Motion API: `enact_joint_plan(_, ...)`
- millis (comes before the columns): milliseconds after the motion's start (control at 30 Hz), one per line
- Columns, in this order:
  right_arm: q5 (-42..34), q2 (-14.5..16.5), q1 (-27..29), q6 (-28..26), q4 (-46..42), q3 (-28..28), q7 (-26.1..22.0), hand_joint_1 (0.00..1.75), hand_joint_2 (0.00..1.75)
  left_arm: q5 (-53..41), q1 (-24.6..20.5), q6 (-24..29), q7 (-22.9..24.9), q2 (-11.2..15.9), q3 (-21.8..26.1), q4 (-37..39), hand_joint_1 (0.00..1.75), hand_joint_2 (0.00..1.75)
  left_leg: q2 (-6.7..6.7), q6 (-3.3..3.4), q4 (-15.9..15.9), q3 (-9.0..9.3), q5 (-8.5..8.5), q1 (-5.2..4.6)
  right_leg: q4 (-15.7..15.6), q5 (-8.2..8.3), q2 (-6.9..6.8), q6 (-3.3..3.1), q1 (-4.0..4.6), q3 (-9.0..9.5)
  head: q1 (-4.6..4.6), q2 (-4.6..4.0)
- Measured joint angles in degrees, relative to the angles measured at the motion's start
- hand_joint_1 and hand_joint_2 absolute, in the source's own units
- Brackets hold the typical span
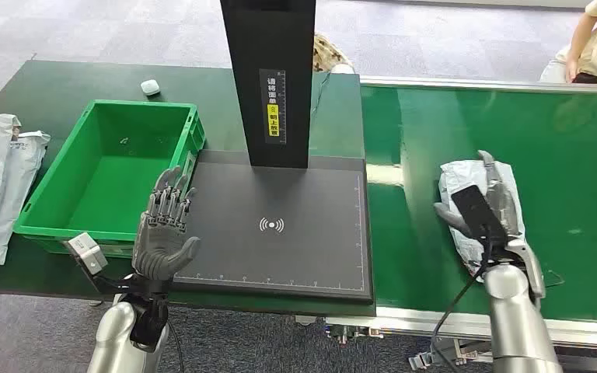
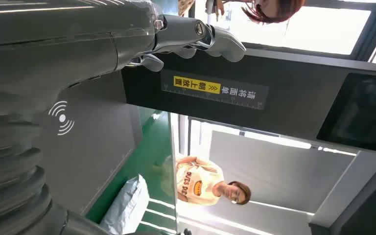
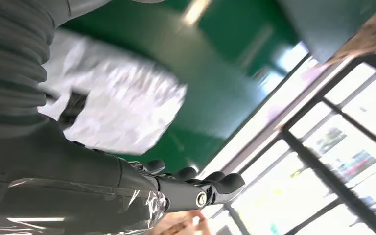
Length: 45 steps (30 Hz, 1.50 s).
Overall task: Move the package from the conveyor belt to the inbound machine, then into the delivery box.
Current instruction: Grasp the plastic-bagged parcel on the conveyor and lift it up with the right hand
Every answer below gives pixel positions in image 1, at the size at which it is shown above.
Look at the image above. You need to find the green conveyor belt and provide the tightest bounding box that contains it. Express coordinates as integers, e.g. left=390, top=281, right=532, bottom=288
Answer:
left=324, top=75, right=597, bottom=373

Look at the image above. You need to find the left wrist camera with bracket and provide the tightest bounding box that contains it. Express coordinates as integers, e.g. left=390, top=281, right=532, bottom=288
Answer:
left=65, top=232, right=124, bottom=295

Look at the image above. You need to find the green plastic crate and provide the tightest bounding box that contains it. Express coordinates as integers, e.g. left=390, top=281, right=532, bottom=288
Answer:
left=13, top=99, right=207, bottom=259

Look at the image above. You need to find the thin black table cable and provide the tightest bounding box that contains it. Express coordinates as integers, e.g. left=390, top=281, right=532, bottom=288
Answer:
left=310, top=71, right=333, bottom=117

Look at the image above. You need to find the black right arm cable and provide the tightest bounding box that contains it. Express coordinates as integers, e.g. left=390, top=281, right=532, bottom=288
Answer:
left=431, top=237, right=494, bottom=373

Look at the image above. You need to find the black and yellow label sticker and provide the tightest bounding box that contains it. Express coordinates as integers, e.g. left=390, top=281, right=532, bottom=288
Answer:
left=258, top=68, right=288, bottom=145

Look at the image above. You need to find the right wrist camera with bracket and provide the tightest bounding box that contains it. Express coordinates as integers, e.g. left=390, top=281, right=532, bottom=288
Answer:
left=451, top=185, right=546, bottom=301

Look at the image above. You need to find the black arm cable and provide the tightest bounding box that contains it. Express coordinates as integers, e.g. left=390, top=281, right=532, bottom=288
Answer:
left=166, top=318, right=187, bottom=373
left=431, top=237, right=494, bottom=373

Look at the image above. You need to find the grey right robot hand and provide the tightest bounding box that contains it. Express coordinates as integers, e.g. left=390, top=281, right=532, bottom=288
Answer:
left=433, top=150, right=526, bottom=246

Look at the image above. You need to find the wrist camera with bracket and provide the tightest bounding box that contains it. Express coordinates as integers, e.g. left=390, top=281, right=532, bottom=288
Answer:
left=451, top=185, right=546, bottom=301
left=65, top=232, right=124, bottom=295

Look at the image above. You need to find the pale grey mailer bag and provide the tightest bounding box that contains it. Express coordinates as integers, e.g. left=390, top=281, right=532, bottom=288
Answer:
left=0, top=131, right=51, bottom=266

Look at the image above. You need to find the black scanner base pad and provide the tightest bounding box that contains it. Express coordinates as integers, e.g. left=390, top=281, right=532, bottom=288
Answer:
left=172, top=150, right=374, bottom=304

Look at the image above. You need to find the black scanner column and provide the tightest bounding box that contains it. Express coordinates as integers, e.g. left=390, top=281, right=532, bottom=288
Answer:
left=219, top=0, right=317, bottom=170

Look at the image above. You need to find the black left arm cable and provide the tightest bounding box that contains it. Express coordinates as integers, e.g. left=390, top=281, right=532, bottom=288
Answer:
left=166, top=318, right=187, bottom=373

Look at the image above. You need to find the grey mailer package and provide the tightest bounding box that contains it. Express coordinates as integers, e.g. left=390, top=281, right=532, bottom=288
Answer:
left=438, top=159, right=527, bottom=277

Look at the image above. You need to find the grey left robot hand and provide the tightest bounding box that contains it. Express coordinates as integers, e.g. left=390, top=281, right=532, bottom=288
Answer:
left=132, top=166, right=201, bottom=282

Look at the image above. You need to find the camouflage patterned object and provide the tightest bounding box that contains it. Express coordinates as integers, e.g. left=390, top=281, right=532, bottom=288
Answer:
left=312, top=33, right=355, bottom=75

